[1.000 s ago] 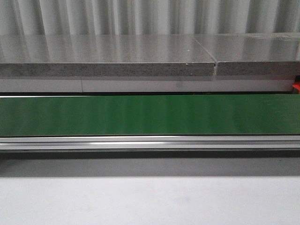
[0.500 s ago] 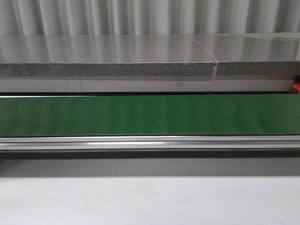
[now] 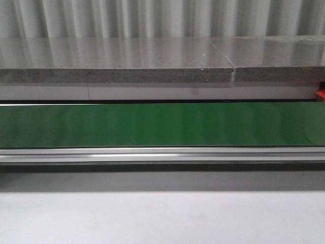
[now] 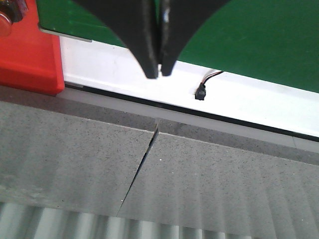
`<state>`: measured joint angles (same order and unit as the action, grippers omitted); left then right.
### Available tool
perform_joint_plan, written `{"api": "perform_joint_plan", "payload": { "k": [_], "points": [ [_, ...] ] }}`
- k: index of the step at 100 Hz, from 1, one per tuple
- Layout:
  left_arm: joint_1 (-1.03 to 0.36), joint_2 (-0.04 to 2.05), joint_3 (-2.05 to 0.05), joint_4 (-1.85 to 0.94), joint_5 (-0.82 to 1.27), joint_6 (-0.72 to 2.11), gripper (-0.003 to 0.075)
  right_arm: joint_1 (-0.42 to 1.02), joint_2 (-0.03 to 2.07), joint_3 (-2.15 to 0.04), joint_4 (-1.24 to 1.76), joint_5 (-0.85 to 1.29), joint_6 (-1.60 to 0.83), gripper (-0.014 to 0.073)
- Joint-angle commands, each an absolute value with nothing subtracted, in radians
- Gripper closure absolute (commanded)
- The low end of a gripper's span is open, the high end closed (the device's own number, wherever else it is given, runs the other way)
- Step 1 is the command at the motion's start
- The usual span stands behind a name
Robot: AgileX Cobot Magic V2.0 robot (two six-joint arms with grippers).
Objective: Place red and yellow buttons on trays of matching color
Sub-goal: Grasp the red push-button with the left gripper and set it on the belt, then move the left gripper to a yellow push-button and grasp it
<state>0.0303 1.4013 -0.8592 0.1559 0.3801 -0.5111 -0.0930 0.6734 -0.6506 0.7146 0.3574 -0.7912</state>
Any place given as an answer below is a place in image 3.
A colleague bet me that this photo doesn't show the grey corrugated curtain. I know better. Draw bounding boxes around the grey corrugated curtain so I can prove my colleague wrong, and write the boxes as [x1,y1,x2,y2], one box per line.
[1,1,324,38]

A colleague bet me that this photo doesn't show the grey stone slab right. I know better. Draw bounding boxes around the grey stone slab right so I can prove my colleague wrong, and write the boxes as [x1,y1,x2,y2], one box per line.
[211,36,324,84]

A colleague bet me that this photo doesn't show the green conveyor belt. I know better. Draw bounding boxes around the green conveyor belt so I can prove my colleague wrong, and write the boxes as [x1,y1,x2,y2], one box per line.
[1,102,324,148]

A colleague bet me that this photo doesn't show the aluminium conveyor side rail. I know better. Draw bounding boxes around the aluminium conveyor side rail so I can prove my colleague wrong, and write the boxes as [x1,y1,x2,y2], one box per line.
[1,146,324,172]

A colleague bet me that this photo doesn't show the grey stone slab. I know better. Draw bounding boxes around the grey stone slab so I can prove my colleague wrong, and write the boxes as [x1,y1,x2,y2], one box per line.
[1,38,233,84]
[211,36,324,84]

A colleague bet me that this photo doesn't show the grey stone slab left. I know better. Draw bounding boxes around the grey stone slab left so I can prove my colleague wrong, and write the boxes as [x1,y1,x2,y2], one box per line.
[1,38,233,84]

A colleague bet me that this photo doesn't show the red plastic tray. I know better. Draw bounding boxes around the red plastic tray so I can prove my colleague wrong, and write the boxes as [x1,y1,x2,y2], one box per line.
[316,88,325,102]

